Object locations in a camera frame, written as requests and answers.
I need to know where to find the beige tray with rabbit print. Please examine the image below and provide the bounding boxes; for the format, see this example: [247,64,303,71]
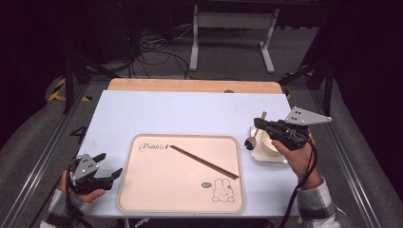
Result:
[116,132,246,214]

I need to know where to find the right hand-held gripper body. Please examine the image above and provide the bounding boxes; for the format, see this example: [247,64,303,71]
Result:
[264,106,333,151]

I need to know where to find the wooden desk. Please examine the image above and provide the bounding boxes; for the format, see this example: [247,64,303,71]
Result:
[107,78,283,95]

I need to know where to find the cream bowl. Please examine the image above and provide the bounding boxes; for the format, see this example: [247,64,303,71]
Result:
[259,129,286,158]

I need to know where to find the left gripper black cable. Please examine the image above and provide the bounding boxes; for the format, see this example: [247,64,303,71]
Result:
[65,164,93,228]

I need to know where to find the person's dark clothing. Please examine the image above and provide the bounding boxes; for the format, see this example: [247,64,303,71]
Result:
[126,218,277,228]

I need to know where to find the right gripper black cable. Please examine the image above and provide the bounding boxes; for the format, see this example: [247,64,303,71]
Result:
[277,132,317,228]

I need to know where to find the white square plate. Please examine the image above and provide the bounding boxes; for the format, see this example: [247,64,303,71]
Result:
[249,126,289,165]

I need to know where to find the tangle of black floor cables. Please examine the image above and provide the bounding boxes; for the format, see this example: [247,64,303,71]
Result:
[132,28,191,80]

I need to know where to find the person's right hand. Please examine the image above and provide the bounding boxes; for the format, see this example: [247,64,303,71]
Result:
[271,131,324,191]

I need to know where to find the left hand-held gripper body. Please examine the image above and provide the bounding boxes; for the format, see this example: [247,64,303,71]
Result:
[67,154,114,195]

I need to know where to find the person's left hand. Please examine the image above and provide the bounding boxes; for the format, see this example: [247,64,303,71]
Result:
[60,170,106,203]

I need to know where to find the aluminium rail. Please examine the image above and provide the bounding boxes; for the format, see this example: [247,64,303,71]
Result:
[0,84,89,228]
[308,88,381,228]

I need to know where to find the black metal stand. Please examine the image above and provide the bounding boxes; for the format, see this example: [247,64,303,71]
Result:
[278,60,334,120]
[63,53,122,115]

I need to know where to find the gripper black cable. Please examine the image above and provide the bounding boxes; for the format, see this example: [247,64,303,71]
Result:
[277,132,317,228]
[65,164,93,228]

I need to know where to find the white metal stand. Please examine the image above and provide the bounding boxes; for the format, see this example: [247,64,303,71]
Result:
[188,4,280,74]

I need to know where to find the yellow black hazard tape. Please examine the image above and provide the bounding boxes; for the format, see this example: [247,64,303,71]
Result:
[283,70,315,100]
[47,77,93,103]

